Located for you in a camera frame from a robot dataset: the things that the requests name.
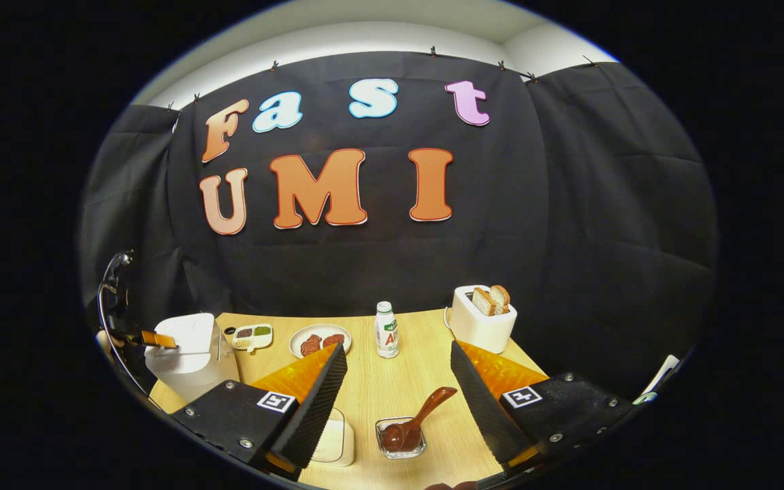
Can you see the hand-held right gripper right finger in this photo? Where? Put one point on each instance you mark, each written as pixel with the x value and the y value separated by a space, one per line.
pixel 484 408

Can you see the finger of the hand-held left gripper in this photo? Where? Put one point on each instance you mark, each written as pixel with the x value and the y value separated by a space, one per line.
pixel 157 339

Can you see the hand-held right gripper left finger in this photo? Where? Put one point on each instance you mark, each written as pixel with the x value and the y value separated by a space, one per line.
pixel 314 415

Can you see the white rice cooker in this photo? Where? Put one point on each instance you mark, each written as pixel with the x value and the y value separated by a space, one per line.
pixel 188 373

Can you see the brown wooden spoon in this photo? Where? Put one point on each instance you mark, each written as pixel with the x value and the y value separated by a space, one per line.
pixel 433 405

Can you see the brown steak piece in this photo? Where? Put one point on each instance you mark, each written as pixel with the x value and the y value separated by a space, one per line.
pixel 333 340
pixel 311 346

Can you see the white toaster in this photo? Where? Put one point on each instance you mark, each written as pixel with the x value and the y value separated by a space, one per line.
pixel 480 335

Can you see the white round plate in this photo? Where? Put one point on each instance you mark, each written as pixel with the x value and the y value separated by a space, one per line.
pixel 339 330

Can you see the white divided condiment dish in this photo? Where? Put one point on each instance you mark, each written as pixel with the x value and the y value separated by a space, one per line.
pixel 252 344

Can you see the toast bread slice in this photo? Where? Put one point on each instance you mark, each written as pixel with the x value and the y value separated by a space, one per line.
pixel 483 301
pixel 501 297

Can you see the white bottle green cap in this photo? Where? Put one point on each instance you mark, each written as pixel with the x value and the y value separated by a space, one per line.
pixel 386 337

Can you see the white and green item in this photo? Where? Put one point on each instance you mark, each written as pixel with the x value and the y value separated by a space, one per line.
pixel 657 381

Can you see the black backdrop cloth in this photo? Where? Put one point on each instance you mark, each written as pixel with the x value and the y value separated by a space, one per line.
pixel 569 204

